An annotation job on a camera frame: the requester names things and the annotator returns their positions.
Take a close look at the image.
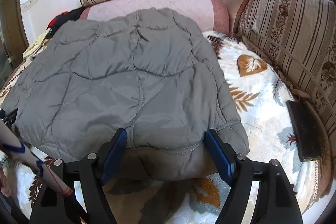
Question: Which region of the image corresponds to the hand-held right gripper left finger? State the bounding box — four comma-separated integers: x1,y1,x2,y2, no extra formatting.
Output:
29,128,128,224

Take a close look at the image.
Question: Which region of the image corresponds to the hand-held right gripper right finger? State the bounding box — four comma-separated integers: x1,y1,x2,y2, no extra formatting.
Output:
205,128,303,224

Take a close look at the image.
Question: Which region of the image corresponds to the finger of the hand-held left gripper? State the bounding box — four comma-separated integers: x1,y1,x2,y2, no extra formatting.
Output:
0,108,19,128

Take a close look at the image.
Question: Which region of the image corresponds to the grey quilted hooded jacket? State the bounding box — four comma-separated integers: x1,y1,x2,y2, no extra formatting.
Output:
1,7,250,182

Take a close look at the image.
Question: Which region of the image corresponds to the black and red clothes pile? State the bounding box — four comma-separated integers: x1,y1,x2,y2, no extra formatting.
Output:
47,11,86,38

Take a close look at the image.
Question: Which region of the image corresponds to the person's left hand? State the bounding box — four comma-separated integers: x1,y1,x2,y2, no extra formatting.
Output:
0,168,11,198

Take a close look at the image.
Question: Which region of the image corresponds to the leaf print fleece blanket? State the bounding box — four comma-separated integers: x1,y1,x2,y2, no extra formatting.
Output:
0,30,328,224

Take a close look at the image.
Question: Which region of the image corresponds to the pale yellow floral cloth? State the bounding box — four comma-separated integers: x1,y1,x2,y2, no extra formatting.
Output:
22,30,51,60

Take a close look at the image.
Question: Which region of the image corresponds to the stained glass wooden door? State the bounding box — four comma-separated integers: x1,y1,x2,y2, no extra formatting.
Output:
0,0,29,83

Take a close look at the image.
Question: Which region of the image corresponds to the black smartphone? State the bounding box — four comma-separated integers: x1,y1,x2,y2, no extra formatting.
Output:
286,100,323,162

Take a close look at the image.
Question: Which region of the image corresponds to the pink bolster cushion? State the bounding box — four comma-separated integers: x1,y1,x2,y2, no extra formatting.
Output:
79,0,230,33

